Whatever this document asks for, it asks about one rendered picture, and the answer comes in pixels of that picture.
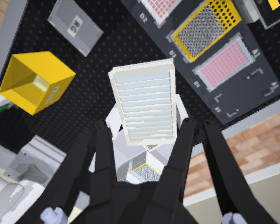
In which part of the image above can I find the pink and pale blue well plate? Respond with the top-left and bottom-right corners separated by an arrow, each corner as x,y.
195,36 -> 253,90

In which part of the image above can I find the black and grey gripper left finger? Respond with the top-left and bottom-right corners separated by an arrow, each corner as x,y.
14,103 -> 122,224

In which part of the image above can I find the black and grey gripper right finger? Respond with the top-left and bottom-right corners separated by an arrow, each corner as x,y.
141,94 -> 278,224

